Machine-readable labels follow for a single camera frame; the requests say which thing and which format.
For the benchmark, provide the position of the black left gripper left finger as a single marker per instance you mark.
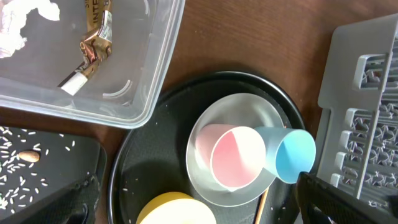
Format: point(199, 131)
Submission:
point(77, 204)

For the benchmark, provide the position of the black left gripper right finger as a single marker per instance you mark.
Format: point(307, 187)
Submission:
point(320, 202)

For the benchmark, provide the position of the wooden chopstick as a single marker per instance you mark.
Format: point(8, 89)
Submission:
point(260, 208)

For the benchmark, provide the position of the nuts and rice food waste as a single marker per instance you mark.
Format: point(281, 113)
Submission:
point(35, 165)

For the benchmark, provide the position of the pink cup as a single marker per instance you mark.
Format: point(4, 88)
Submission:
point(234, 155)

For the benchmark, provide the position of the yellow bowl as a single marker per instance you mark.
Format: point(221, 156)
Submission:
point(175, 208)

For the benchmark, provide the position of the gold snack wrapper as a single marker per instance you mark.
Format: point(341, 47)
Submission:
point(95, 45)

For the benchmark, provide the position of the white tissue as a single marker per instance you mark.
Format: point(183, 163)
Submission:
point(14, 17)

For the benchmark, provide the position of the grey dishwasher rack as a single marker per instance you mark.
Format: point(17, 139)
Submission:
point(357, 134)

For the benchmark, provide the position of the clear plastic waste bin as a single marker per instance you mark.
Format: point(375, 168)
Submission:
point(125, 88)

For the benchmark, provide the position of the blue cup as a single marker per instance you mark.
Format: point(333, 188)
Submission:
point(288, 152)

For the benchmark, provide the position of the black rectangular tray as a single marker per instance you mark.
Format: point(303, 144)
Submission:
point(90, 160)

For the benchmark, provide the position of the round black serving tray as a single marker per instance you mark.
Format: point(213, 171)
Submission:
point(151, 160)

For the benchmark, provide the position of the grey round plate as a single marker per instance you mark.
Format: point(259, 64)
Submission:
point(241, 109)

